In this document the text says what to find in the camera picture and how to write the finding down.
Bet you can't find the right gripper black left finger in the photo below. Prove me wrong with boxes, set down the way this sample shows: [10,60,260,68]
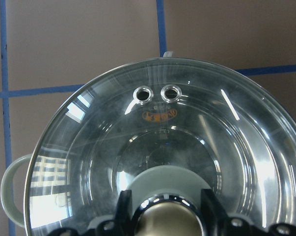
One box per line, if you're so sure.
[114,190,133,221]

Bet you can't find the brown paper table cover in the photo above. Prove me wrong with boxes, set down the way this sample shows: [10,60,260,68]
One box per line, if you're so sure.
[0,0,296,236]

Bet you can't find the glass pot lid with knob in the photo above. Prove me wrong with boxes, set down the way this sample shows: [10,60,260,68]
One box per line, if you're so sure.
[24,58,296,236]

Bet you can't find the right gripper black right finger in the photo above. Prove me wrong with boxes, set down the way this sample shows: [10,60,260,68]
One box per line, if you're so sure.
[200,189,226,221]

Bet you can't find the white metal cooking pot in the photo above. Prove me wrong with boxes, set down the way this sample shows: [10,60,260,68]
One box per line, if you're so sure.
[0,50,296,236]

